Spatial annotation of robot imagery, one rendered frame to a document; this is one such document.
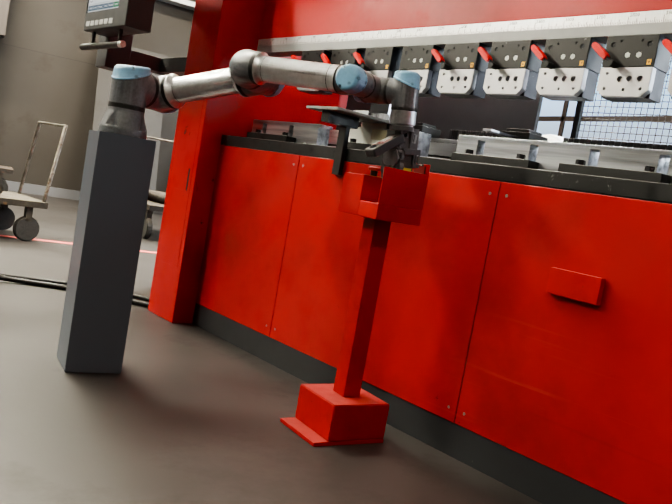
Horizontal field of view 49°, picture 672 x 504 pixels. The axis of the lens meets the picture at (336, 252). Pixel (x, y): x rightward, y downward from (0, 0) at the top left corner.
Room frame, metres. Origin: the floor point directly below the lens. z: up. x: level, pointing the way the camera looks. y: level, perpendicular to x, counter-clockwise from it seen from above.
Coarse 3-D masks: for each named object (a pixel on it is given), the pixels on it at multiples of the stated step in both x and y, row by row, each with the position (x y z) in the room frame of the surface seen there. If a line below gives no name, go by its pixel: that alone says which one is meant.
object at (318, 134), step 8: (256, 120) 3.34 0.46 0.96; (264, 120) 3.29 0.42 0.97; (256, 128) 3.33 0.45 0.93; (264, 128) 3.30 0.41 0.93; (272, 128) 3.24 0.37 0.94; (280, 128) 3.19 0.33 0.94; (288, 128) 3.15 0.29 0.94; (296, 128) 3.11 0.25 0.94; (304, 128) 3.07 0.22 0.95; (312, 128) 3.03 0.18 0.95; (320, 128) 3.00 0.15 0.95; (328, 128) 3.01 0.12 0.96; (296, 136) 3.10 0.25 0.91; (304, 136) 3.06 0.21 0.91; (312, 136) 3.02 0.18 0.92; (320, 136) 3.01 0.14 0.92; (328, 136) 3.03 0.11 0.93; (320, 144) 3.01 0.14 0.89
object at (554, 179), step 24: (240, 144) 3.19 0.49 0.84; (264, 144) 3.06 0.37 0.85; (288, 144) 2.93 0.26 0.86; (432, 168) 2.34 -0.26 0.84; (456, 168) 2.27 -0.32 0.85; (480, 168) 2.20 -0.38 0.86; (504, 168) 2.13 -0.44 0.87; (528, 168) 2.07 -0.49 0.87; (600, 192) 1.90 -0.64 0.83; (624, 192) 1.85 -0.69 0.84; (648, 192) 1.80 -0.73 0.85
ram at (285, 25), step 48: (288, 0) 3.25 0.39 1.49; (336, 0) 3.00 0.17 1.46; (384, 0) 2.78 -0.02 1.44; (432, 0) 2.60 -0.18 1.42; (480, 0) 2.44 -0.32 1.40; (528, 0) 2.29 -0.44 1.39; (576, 0) 2.17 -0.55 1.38; (624, 0) 2.05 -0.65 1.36; (288, 48) 3.21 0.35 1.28; (336, 48) 2.96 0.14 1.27
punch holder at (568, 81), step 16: (544, 48) 2.22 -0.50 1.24; (560, 48) 2.18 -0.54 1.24; (576, 48) 2.14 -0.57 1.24; (592, 48) 2.12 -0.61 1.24; (560, 64) 2.17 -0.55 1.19; (576, 64) 2.13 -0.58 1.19; (592, 64) 2.13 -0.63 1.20; (544, 80) 2.20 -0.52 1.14; (560, 80) 2.16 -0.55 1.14; (576, 80) 2.12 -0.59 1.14; (592, 80) 2.15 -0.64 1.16; (544, 96) 2.22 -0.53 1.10; (560, 96) 2.18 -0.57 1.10; (576, 96) 2.13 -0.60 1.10; (592, 96) 2.16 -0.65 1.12
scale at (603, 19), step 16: (576, 16) 2.16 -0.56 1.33; (592, 16) 2.12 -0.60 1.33; (608, 16) 2.08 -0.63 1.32; (624, 16) 2.04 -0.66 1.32; (640, 16) 2.01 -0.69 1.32; (656, 16) 1.98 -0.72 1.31; (368, 32) 2.83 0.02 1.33; (384, 32) 2.76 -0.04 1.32; (400, 32) 2.70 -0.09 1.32; (416, 32) 2.64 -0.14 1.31; (432, 32) 2.58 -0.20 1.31; (448, 32) 2.52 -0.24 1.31; (464, 32) 2.47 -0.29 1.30; (480, 32) 2.42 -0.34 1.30
